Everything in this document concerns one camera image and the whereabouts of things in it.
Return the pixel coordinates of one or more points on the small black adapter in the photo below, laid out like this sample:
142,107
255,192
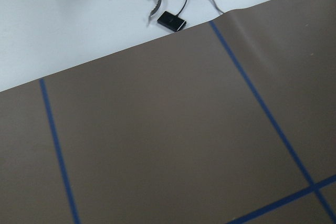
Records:
171,21

